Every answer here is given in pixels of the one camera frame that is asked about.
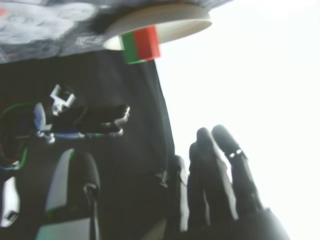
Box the green block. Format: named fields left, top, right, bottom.
left=120, top=31, right=149, bottom=66

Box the red block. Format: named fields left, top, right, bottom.
left=133, top=25, right=163, bottom=62

